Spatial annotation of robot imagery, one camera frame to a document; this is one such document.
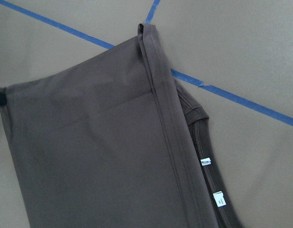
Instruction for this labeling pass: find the brown t-shirt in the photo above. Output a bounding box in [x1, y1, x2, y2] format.
[0, 24, 242, 228]

